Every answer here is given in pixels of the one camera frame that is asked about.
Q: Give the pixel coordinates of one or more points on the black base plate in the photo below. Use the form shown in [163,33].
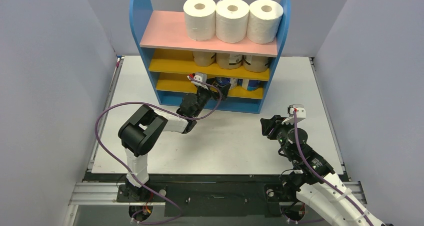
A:
[192,195]

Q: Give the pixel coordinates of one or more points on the blue roll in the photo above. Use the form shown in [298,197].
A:
[223,81]
[249,84]

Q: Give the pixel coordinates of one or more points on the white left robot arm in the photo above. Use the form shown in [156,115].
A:
[141,131]

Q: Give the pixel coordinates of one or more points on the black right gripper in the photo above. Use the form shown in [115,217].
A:
[273,127]

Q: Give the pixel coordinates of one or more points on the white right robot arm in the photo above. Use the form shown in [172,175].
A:
[314,181]

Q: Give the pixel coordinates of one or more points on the blue shelf with coloured boards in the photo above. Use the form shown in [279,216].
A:
[166,52]

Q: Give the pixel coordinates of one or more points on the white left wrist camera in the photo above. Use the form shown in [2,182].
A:
[197,78]

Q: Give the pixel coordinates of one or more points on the white roll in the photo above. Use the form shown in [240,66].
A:
[263,21]
[231,20]
[200,18]

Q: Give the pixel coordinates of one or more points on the brown printed paper roll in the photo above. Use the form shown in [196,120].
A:
[204,59]

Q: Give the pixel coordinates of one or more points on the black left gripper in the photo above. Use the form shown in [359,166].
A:
[223,90]

